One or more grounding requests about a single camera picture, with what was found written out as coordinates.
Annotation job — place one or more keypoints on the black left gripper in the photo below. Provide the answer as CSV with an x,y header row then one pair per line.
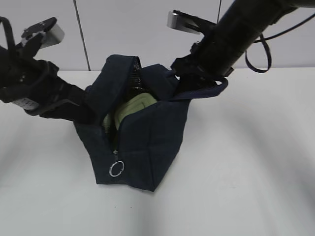
x,y
36,87

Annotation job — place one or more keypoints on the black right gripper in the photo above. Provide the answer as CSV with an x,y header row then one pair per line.
x,y
214,58

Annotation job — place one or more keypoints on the green lid glass container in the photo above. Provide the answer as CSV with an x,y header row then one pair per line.
x,y
137,103

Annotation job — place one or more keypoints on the navy blue lunch bag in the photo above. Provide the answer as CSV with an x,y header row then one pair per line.
x,y
140,152

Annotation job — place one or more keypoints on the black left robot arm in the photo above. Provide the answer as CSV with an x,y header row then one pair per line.
x,y
17,51

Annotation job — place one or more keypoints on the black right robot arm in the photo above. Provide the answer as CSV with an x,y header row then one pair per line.
x,y
241,25

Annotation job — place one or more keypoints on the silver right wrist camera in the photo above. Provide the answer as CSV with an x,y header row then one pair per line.
x,y
178,20

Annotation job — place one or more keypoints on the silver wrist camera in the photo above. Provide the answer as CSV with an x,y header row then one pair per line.
x,y
49,30
178,20

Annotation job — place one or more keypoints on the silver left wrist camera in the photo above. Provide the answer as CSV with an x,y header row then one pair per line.
x,y
49,30

